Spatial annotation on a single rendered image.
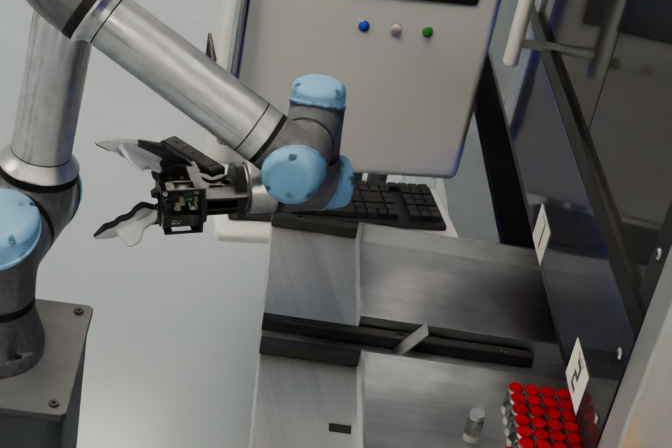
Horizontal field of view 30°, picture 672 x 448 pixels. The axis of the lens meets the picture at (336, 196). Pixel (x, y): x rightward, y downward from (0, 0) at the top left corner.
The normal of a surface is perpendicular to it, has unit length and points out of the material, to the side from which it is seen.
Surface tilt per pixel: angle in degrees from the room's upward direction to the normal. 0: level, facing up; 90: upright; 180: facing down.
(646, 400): 90
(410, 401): 0
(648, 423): 90
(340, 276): 0
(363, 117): 90
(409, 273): 0
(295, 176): 90
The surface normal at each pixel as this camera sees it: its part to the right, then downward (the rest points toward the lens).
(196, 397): 0.17, -0.85
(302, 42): 0.17, 0.52
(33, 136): -0.19, 0.47
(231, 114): 0.11, 0.16
